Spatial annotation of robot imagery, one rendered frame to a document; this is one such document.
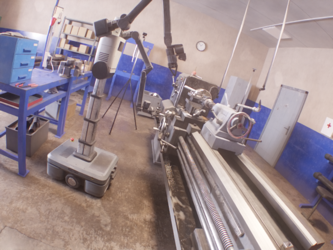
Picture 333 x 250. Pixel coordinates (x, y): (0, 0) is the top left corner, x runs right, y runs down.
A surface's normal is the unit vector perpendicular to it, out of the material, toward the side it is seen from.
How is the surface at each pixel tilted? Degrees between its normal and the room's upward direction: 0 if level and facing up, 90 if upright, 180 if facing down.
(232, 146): 90
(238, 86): 90
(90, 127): 90
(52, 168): 90
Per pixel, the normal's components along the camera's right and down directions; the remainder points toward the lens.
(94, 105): -0.04, 0.28
